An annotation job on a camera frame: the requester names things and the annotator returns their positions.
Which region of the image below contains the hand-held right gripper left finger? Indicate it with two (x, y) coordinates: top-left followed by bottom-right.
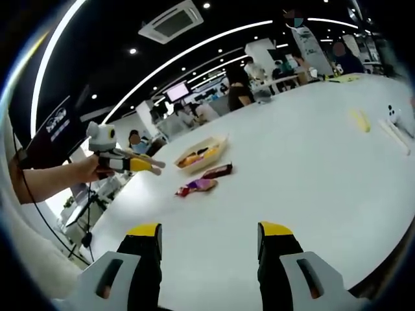
(77, 222), (163, 311)

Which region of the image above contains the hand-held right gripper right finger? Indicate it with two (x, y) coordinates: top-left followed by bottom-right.
(257, 221), (358, 311)

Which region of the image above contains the purple food packet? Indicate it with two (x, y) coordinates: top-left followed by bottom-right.
(185, 177), (219, 192)

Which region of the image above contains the cream hexagonal container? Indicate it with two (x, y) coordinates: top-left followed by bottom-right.
(173, 135), (230, 178)

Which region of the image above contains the dark red food bar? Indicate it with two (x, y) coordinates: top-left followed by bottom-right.
(202, 162), (234, 179)

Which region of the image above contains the person's left hand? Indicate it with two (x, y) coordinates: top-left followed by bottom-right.
(69, 155), (117, 185)

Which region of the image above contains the black display screen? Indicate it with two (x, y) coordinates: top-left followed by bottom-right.
(8, 95), (89, 170)

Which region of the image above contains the black tripod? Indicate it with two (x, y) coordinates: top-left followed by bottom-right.
(64, 190), (99, 262)

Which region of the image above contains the hanging bright monitor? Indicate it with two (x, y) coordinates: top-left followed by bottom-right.
(165, 82), (189, 102)

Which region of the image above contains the wide ceiling light strip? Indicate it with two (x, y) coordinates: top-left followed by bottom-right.
(30, 0), (89, 139)

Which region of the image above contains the person's cream shirt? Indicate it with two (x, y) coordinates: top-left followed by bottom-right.
(0, 106), (85, 311)

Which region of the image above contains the ceiling air conditioner vent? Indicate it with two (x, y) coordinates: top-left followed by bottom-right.
(137, 0), (205, 45)

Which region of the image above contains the yellow strip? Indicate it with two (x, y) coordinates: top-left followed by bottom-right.
(349, 108), (373, 133)

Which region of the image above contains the white flat strip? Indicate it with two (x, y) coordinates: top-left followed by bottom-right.
(377, 117), (413, 157)

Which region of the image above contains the thin ceiling light strip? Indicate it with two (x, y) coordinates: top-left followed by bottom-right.
(104, 19), (274, 123)

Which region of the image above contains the white device with black dots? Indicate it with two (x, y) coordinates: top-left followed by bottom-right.
(385, 103), (403, 124)

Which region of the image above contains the blue and yellow cloth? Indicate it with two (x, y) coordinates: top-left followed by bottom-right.
(323, 73), (361, 82)

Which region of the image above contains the black cable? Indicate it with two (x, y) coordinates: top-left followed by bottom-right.
(12, 128), (95, 262)

